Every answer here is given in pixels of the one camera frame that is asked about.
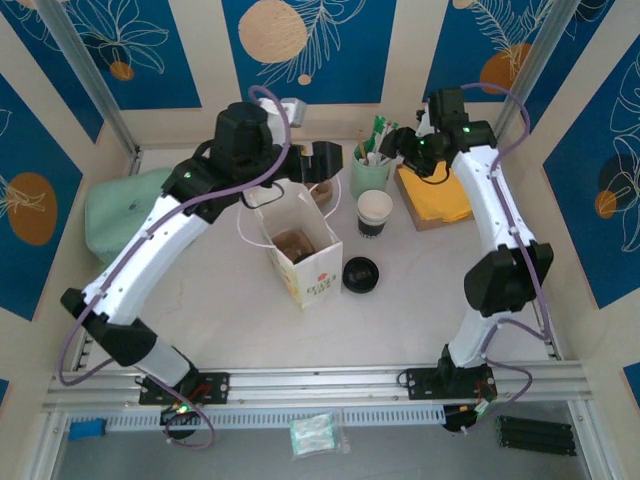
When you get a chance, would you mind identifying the white paper carrier bag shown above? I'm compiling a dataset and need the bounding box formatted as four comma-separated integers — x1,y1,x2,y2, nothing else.
237,177,345,311

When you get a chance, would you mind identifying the mint green holder cup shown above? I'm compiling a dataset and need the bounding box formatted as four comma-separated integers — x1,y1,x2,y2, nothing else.
349,144,394,200

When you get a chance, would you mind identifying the yellow napkin stack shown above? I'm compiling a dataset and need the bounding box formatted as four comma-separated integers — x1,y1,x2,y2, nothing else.
399,164,474,222

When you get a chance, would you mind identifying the brown cardboard napkin tray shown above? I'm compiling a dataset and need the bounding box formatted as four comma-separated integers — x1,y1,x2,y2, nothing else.
393,159,476,232

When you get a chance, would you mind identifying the mint green zip case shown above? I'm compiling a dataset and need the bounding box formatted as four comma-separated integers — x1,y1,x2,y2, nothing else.
84,168,174,266

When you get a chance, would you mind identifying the plastic packet with green print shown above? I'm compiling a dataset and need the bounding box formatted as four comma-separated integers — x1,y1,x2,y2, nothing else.
288,410,337,459

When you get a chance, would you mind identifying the black ribbed block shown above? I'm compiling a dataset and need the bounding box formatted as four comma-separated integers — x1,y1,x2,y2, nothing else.
494,414,577,457

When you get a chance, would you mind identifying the blue plastic part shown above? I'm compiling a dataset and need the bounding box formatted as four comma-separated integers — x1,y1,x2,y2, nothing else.
68,420,106,442

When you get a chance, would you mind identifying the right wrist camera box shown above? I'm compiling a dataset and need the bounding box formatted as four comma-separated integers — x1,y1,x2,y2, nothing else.
413,103,435,137

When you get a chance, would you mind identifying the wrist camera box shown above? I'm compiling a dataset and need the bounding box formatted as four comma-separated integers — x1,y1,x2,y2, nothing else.
413,103,435,137
259,96,307,131

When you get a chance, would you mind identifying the right thin black cable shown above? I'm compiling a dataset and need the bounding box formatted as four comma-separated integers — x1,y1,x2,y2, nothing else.
421,163,450,187

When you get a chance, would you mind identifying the thin black cable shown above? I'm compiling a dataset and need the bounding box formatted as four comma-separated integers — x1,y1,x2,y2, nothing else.
243,182,285,207
421,163,450,187

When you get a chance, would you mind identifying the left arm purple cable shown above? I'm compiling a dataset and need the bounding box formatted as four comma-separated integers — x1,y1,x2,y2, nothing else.
55,85,292,449

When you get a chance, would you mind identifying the left thin black cable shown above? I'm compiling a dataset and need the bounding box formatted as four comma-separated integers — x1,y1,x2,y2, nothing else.
243,182,285,207

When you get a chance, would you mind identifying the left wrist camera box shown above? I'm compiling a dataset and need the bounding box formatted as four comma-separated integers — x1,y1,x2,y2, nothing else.
259,96,307,131

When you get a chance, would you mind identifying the aluminium frame post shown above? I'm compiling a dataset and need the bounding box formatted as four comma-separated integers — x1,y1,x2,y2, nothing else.
487,0,584,151
35,0,140,157

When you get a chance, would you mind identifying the aluminium side rail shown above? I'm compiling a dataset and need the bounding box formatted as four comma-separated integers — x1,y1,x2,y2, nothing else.
484,143,564,361

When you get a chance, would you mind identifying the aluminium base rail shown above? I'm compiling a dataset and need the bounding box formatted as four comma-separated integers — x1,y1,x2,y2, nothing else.
42,360,594,414

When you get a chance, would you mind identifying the right black mount plate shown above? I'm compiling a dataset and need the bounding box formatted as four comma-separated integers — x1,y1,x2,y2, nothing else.
399,367,499,401

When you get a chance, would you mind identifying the black mount plate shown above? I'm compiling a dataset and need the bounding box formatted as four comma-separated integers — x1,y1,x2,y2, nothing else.
399,367,499,401
138,371,231,406

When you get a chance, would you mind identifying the left black mount plate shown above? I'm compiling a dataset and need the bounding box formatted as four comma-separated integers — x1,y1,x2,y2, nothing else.
138,371,231,406

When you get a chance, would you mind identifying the white slotted cable duct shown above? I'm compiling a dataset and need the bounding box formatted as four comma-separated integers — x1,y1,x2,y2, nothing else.
64,405,446,434

